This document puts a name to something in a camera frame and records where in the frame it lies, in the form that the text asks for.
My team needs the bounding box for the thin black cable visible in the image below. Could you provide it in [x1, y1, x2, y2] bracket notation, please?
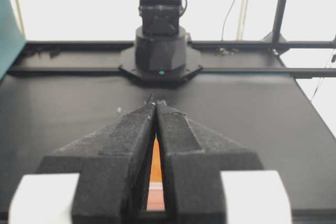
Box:
[221, 0, 249, 41]

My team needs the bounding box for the teal panel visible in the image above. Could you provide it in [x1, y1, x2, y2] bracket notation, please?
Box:
[1, 0, 26, 79]

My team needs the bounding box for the orange towel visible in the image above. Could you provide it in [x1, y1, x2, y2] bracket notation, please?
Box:
[146, 139, 165, 211]

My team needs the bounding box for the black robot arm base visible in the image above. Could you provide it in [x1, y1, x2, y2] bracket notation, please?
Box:
[119, 0, 203, 82]

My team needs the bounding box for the black metal frame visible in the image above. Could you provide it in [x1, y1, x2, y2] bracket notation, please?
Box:
[7, 0, 335, 79]

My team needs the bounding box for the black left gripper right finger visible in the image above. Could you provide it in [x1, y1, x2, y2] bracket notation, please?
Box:
[156, 101, 264, 223]

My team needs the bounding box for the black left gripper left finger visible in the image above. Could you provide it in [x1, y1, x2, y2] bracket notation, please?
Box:
[36, 101, 156, 223]

